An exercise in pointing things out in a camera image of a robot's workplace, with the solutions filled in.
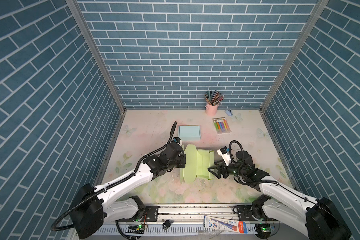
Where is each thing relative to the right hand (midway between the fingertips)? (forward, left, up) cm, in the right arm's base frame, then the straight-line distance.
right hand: (211, 165), depth 80 cm
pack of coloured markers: (+35, -9, -8) cm, 37 cm away
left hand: (+1, +13, +3) cm, 14 cm away
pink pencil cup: (+47, -2, -4) cm, 47 cm away
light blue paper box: (+25, +14, -6) cm, 29 cm away
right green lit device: (-26, -25, -11) cm, 38 cm away
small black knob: (-28, +21, -6) cm, 36 cm away
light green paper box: (+3, +7, -5) cm, 9 cm away
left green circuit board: (-31, +36, -11) cm, 49 cm away
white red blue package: (-25, -7, -9) cm, 28 cm away
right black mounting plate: (-20, -19, -9) cm, 29 cm away
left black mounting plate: (-24, +29, -9) cm, 39 cm away
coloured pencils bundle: (+53, -3, +3) cm, 53 cm away
